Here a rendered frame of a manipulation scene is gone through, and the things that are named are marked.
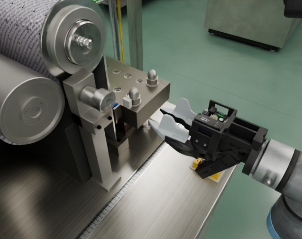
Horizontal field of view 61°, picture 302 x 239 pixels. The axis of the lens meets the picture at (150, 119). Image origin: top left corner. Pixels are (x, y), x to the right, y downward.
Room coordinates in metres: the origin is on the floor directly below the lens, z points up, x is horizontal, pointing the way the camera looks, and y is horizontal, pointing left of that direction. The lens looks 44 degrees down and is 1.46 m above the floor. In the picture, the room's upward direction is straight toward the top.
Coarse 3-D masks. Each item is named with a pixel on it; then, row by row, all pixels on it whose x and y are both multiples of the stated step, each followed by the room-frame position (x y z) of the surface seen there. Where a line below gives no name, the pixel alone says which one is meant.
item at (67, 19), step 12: (72, 12) 0.40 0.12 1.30; (84, 12) 0.42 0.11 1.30; (60, 24) 0.38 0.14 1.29; (72, 24) 0.40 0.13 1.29; (96, 24) 0.44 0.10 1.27; (60, 36) 0.38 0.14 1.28; (60, 48) 0.37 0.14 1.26; (60, 60) 0.37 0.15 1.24; (96, 60) 0.43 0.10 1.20; (72, 72) 0.38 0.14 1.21
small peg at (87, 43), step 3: (78, 36) 0.39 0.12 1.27; (75, 39) 0.38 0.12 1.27; (78, 39) 0.38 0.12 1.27; (81, 39) 0.38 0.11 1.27; (84, 39) 0.38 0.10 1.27; (87, 39) 0.38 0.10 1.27; (78, 42) 0.38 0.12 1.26; (81, 42) 0.38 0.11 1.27; (84, 42) 0.37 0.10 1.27; (87, 42) 0.37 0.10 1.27; (90, 42) 0.37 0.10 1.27; (81, 45) 0.38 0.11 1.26; (84, 45) 0.37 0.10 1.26; (87, 45) 0.37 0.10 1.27; (90, 45) 0.37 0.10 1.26; (90, 48) 0.37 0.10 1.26
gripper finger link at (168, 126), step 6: (150, 120) 0.37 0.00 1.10; (162, 120) 0.34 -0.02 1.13; (168, 120) 0.34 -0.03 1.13; (174, 120) 0.33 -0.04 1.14; (156, 126) 0.35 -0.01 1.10; (162, 126) 0.34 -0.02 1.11; (168, 126) 0.34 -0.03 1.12; (174, 126) 0.33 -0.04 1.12; (156, 132) 0.34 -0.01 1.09; (162, 132) 0.34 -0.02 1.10; (168, 132) 0.33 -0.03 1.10; (174, 132) 0.33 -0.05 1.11; (180, 132) 0.32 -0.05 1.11; (186, 132) 0.32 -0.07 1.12; (174, 138) 0.32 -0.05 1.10; (180, 138) 0.32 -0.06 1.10; (186, 138) 0.32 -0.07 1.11
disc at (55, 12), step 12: (60, 0) 0.40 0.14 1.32; (72, 0) 0.42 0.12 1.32; (84, 0) 0.44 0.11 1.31; (48, 12) 0.38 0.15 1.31; (60, 12) 0.40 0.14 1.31; (96, 12) 0.46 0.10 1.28; (48, 24) 0.37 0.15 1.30; (48, 36) 0.37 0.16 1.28; (48, 48) 0.37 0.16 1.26; (48, 60) 0.36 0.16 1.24; (60, 72) 0.37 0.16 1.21
